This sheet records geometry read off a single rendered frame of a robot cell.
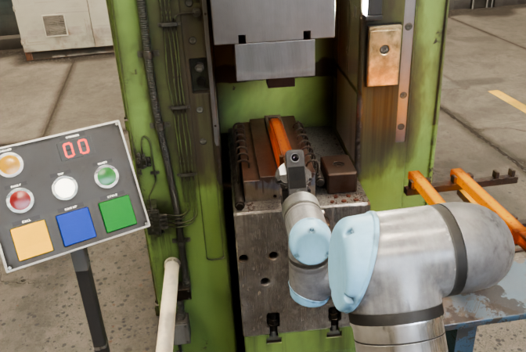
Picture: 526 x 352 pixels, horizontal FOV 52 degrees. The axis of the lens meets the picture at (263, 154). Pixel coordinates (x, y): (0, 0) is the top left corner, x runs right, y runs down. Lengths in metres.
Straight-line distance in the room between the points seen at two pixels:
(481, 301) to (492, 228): 0.85
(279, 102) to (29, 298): 1.60
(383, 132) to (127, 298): 1.55
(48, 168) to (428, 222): 0.94
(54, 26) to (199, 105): 5.29
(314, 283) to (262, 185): 0.40
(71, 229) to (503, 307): 1.09
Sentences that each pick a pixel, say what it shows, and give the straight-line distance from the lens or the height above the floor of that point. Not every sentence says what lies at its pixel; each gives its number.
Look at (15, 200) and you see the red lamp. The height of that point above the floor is 1.09.
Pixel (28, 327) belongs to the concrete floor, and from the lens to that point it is 2.74.
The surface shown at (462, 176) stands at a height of 0.99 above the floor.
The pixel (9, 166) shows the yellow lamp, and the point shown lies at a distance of 1.37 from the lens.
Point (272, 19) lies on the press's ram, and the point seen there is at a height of 1.42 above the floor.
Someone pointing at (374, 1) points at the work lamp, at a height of 1.43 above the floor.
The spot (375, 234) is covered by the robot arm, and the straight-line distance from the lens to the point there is 0.66.
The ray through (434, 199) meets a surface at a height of 0.99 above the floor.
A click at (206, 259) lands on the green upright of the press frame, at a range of 1.82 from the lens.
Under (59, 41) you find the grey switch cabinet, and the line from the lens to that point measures 6.82.
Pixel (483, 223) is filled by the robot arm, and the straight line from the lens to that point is 0.72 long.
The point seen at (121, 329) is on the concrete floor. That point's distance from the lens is 2.57.
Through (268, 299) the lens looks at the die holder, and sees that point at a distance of 1.68.
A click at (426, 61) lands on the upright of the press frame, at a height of 1.24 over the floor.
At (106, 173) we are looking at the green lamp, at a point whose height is 1.10.
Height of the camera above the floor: 1.71
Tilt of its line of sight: 26 degrees down
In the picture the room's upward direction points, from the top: 3 degrees counter-clockwise
